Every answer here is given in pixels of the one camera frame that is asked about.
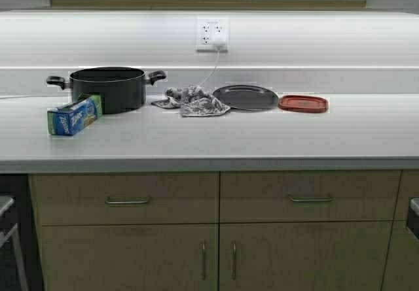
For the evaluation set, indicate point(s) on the door metal handle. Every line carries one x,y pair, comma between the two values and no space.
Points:
203,250
234,259

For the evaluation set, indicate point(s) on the stainless steel microwave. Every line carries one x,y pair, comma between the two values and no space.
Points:
19,241

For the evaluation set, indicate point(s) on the left door metal handle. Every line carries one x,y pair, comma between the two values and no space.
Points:
203,250

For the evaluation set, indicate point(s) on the right drawer metal handle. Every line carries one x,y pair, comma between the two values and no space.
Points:
308,199

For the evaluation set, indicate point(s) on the right door metal handle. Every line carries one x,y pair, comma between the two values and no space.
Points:
234,259

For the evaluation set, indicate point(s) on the cabinet door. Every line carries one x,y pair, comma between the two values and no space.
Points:
164,257
402,263
304,255

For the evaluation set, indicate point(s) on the far right drawer front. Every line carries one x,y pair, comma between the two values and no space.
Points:
408,189

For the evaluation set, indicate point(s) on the left wooden drawer front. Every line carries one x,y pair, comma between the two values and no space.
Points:
79,199

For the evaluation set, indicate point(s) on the red plastic container lid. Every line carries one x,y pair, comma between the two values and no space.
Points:
303,103

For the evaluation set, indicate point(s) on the white wall outlet plate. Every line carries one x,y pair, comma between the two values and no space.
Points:
210,30

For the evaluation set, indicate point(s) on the right wooden drawer front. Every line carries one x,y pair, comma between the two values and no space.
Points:
262,196

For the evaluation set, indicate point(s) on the wooden drawer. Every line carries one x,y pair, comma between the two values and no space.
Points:
79,199
262,196

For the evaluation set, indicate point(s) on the grey patterned dish towel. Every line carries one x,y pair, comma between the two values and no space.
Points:
192,101

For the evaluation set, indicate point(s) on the left lower cabinet door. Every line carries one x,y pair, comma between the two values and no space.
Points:
164,257

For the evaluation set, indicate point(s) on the blue Ziploc bag box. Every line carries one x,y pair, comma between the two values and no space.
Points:
72,118

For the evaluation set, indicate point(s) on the dark grey plate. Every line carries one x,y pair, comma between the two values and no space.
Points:
247,97

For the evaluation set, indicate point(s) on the black cooking pot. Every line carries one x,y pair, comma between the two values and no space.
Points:
121,89

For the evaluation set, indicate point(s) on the left drawer metal handle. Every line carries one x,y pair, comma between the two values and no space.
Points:
123,202

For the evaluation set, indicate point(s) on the white charger plug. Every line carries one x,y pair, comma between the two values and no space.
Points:
220,46

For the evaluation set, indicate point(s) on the far right lower cabinet door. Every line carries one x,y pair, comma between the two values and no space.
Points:
402,263

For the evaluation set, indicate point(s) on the drawer metal handle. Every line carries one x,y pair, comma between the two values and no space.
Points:
123,202
308,199

